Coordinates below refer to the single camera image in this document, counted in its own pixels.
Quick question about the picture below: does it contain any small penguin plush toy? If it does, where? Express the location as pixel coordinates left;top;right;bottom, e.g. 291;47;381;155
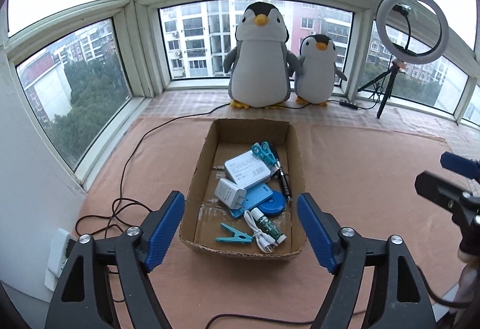
293;34;348;106

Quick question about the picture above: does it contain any blue round tape measure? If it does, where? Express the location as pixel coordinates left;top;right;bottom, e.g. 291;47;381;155
259;191;287;218

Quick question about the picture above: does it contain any black ring light cable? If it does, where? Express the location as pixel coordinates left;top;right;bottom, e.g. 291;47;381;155
75;79;389;239

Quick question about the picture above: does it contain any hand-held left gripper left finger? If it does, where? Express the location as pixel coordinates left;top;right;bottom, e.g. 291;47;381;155
45;191;185;329

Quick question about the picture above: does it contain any brown cardboard box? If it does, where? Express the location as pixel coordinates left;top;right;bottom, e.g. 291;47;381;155
179;119;309;262

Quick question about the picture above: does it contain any green lip balm tube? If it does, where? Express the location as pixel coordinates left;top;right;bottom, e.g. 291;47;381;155
250;208;287;244

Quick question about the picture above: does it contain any blue phone stand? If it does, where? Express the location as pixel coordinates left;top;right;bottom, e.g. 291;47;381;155
229;184;272;219

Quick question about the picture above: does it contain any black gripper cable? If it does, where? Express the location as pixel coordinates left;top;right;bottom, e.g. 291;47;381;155
414;269;480;311

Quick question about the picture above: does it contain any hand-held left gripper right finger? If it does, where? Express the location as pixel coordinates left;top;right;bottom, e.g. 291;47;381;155
296;193;437;329

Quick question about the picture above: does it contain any black pen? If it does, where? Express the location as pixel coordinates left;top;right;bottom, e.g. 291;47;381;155
270;147;293;204

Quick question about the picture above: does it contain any white power strip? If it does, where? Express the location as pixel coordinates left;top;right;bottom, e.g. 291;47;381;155
44;227;77;290

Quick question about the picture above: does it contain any white wall charger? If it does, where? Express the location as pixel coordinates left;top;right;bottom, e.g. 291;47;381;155
215;178;248;210

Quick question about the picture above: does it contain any teal plastic clip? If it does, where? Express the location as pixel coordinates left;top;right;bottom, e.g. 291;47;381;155
250;141;276;166
215;223;255;245

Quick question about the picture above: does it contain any white ring light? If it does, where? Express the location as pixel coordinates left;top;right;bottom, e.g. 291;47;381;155
376;0;450;64

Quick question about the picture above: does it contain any large penguin plush toy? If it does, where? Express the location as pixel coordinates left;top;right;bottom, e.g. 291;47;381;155
224;2;301;111

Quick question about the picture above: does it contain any white square tin box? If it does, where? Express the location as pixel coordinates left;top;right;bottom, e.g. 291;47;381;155
224;149;271;190

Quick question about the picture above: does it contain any checkered cloth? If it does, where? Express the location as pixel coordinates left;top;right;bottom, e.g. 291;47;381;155
142;92;480;149

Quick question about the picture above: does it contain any white usb cable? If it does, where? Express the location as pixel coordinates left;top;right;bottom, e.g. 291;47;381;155
244;209;278;254

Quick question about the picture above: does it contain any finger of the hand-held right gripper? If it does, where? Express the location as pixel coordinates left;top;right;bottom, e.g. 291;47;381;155
440;152;480;181
414;170;480;224

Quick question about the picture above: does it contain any black tripod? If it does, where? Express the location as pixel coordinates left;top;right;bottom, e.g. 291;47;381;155
357;62;407;120

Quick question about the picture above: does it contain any person's right hand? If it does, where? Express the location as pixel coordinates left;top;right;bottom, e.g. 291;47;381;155
457;239;480;311

